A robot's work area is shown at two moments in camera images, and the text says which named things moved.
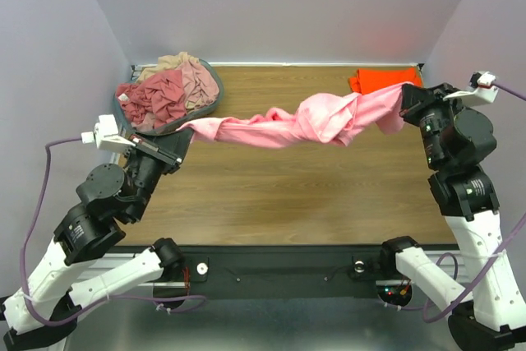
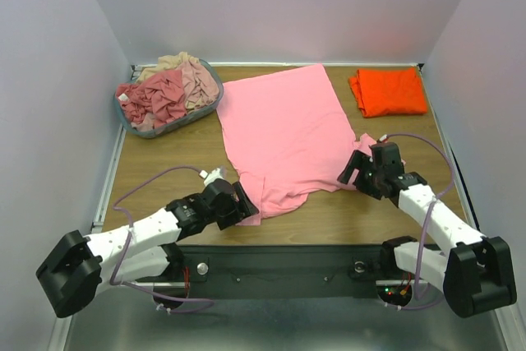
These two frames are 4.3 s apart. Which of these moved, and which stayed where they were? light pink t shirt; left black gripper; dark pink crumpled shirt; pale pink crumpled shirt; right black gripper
Moved: right black gripper; light pink t shirt; left black gripper
Stayed: dark pink crumpled shirt; pale pink crumpled shirt
